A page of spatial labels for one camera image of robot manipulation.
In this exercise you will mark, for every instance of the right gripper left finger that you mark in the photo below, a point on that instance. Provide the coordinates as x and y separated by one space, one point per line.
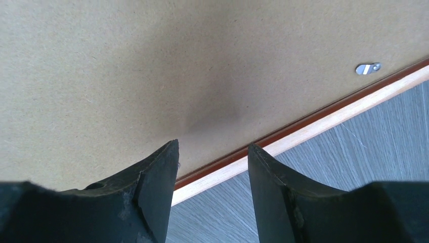
132 205

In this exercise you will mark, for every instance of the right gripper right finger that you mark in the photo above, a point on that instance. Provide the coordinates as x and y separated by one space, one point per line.
290 207

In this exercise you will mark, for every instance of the orange wooden picture frame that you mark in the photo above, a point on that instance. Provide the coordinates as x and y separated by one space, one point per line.
301 130

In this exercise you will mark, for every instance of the brown cardboard backing board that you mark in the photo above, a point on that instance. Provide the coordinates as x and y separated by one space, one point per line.
89 88

